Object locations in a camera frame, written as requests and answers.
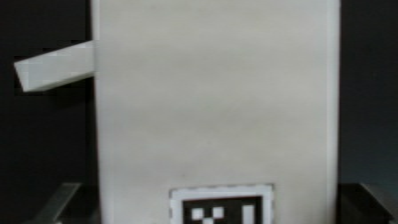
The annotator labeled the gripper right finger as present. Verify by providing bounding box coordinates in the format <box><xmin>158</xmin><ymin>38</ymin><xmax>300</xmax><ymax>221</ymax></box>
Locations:
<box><xmin>338</xmin><ymin>183</ymin><xmax>398</xmax><ymax>224</ymax></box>

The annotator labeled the white workspace border frame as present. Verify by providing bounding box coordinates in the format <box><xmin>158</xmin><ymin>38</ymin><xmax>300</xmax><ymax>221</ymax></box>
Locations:
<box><xmin>14</xmin><ymin>41</ymin><xmax>94</xmax><ymax>92</ymax></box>

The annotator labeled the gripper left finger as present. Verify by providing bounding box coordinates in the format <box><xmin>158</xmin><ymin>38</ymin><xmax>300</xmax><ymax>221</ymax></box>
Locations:
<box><xmin>23</xmin><ymin>182</ymin><xmax>101</xmax><ymax>224</ymax></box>

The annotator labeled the white cabinet top block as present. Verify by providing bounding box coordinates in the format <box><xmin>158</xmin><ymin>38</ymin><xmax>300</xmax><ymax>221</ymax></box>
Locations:
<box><xmin>92</xmin><ymin>0</ymin><xmax>339</xmax><ymax>224</ymax></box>

